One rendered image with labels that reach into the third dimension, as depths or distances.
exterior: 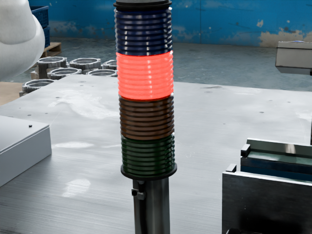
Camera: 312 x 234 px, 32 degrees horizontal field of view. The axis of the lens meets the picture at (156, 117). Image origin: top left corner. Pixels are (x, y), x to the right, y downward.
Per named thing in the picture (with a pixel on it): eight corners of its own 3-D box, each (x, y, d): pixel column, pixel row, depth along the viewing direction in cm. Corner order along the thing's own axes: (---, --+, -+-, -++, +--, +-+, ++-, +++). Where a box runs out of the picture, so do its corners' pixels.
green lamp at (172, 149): (183, 162, 63) (182, 125, 62) (163, 183, 58) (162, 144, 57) (136, 155, 66) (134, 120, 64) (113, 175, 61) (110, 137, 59)
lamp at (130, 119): (182, 125, 62) (181, 87, 61) (162, 144, 57) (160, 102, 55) (134, 120, 64) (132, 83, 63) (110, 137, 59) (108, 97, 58)
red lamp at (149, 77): (181, 87, 61) (181, 46, 59) (160, 102, 55) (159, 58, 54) (132, 83, 63) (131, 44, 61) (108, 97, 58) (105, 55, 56)
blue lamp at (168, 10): (181, 46, 59) (180, 4, 58) (159, 58, 54) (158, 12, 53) (131, 44, 61) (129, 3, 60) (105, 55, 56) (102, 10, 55)
